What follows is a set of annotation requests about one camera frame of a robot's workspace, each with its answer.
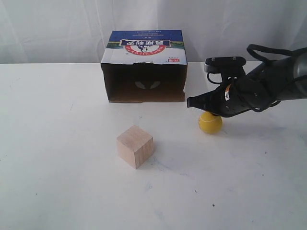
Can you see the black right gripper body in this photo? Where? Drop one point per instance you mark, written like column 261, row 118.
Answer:
column 257, row 90

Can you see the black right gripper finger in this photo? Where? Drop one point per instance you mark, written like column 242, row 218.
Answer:
column 211, row 102

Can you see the yellow tennis ball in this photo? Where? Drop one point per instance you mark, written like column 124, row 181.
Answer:
column 209, row 123

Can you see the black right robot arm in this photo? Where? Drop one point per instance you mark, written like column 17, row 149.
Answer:
column 296, row 59

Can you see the blue white cardboard box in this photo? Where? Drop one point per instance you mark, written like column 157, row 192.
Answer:
column 145, row 66

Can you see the light wooden cube block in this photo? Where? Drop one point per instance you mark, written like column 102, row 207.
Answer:
column 135, row 146

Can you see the white curtain backdrop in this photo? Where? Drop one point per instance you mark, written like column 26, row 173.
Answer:
column 77, row 31

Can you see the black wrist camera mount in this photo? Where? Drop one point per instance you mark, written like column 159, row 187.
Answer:
column 226, row 66

